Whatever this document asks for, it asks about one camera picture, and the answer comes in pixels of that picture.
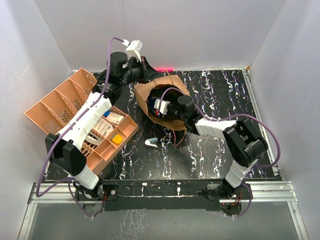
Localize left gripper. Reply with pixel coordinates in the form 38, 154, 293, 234
119, 56, 160, 87

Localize brown paper bag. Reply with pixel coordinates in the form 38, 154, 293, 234
133, 67, 190, 140

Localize dark blue snack bag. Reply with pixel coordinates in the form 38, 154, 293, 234
146, 95, 157, 114

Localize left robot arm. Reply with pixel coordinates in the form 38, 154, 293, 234
45, 51, 162, 200

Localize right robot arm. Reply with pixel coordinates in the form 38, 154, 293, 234
158, 95, 269, 199

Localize pink tape strip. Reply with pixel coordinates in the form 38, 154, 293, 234
156, 67, 174, 72

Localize orange desk organizer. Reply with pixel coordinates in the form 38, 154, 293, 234
24, 68, 138, 175

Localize yellow sticky note pad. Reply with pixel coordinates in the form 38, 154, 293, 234
111, 133, 123, 145

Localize card packs in organizer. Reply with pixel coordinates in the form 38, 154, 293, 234
85, 112, 124, 146

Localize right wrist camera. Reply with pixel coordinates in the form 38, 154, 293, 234
154, 98, 170, 117

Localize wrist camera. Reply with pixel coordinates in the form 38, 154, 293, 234
154, 98, 170, 117
122, 39, 143, 62

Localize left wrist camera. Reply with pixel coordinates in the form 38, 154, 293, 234
122, 39, 143, 62

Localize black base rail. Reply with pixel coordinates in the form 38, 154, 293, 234
75, 179, 251, 211

